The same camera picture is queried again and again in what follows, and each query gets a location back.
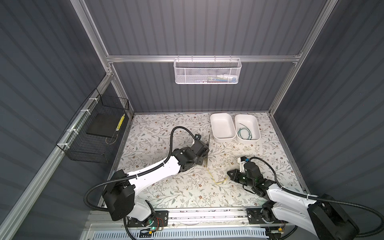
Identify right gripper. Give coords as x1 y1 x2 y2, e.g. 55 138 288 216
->
227 168 255 188

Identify yellow cable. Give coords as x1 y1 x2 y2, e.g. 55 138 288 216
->
207 166 228 186

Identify dark grey foam spool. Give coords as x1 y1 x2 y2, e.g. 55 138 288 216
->
204 135 211 168

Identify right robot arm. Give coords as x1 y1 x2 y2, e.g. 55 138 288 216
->
227 161 360 240

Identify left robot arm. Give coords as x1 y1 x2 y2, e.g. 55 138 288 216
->
102 140 209 226

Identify left white plastic bin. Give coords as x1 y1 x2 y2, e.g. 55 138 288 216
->
210 113 236 143

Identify white plastic bin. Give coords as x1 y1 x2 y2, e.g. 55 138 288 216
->
210 113 236 143
235 114 261 144

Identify right white plastic bin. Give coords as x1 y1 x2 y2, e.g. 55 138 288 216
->
235 114 261 144

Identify items in white basket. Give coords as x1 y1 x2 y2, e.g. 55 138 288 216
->
195 75 238 84

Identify yellow marker pen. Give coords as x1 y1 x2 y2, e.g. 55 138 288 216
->
116 114 126 132

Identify black foam pad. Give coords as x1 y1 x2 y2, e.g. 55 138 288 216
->
86 114 120 138

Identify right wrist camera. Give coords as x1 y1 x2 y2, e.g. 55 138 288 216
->
237 157 250 173

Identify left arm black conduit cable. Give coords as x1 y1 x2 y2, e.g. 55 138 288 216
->
83 125 197 213

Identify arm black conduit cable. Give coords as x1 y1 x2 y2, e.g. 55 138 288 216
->
83 125 197 213
248 156 384 238

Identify aluminium front rail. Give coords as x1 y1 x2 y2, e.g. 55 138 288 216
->
86 205 331 230

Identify green cable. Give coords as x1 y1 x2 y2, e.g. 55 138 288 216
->
237 123 253 141

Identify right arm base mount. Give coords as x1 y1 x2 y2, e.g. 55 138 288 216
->
246 206 285 225

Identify white slotted cable duct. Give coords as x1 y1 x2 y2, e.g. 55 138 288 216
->
91 227 269 240

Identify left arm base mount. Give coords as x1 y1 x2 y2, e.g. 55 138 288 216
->
127 210 169 229

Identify white wire mesh basket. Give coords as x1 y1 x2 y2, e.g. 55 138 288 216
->
173 57 242 85

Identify black wire basket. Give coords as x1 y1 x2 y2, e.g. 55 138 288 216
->
57 91 130 164

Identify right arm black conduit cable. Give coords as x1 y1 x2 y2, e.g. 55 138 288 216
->
248 156 384 238

